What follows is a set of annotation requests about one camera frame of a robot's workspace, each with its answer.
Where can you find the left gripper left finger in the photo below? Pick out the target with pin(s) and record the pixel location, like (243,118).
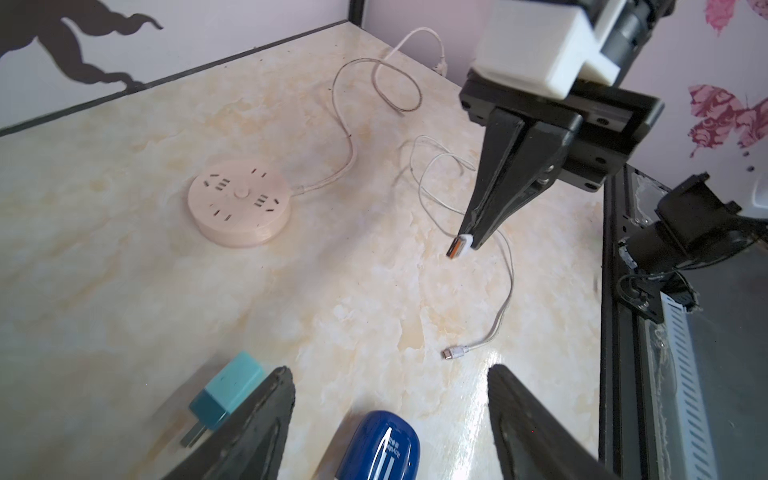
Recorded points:
(251,443)

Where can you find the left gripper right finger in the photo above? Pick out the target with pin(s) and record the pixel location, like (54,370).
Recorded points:
(530,442)

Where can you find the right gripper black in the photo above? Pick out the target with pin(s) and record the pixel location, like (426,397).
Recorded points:
(529,137)

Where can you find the mint green usb charger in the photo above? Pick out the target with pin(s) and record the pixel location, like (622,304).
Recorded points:
(223,395)

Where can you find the blue electric shaver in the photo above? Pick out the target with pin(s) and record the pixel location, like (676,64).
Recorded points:
(383,447)

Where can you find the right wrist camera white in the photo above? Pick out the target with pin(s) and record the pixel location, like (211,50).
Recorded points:
(543,47)

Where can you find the white slotted cable duct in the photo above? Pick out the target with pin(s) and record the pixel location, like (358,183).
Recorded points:
(698,454)

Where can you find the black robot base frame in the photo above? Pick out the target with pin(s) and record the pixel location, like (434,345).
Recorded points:
(724,293)

